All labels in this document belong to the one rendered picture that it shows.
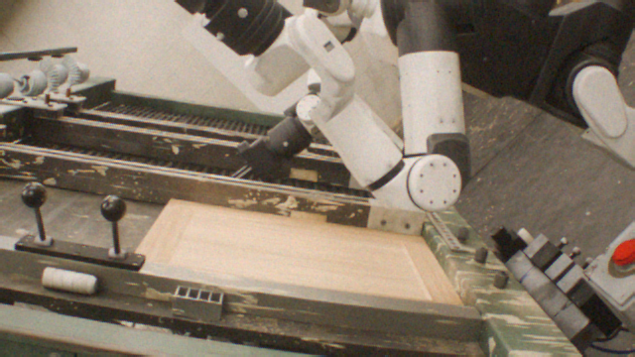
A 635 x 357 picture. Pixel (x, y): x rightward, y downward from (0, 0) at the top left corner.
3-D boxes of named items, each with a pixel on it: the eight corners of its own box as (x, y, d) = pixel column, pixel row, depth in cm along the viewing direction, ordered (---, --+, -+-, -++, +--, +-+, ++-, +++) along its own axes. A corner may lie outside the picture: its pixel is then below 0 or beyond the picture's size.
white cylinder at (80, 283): (41, 290, 89) (92, 298, 90) (42, 271, 89) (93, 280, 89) (48, 282, 92) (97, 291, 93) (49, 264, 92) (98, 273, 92)
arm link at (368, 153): (306, 132, 94) (387, 233, 97) (326, 125, 84) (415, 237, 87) (359, 88, 96) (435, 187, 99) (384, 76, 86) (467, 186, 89)
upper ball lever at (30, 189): (53, 259, 93) (40, 197, 85) (29, 254, 93) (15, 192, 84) (60, 240, 96) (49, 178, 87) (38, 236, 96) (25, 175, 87)
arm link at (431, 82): (445, 206, 101) (436, 65, 101) (487, 207, 88) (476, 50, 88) (377, 211, 98) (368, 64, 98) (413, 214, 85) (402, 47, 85)
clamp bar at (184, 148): (391, 195, 186) (407, 114, 181) (-7, 134, 177) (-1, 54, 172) (386, 187, 196) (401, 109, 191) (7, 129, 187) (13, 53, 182)
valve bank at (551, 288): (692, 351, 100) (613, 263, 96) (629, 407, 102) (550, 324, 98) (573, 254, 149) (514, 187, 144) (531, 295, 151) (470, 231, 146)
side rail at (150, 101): (356, 154, 281) (360, 129, 279) (107, 116, 273) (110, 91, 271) (354, 150, 289) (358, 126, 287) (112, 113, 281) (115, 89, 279)
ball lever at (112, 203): (127, 272, 94) (122, 210, 85) (103, 268, 94) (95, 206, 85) (133, 253, 97) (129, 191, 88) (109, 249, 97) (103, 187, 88)
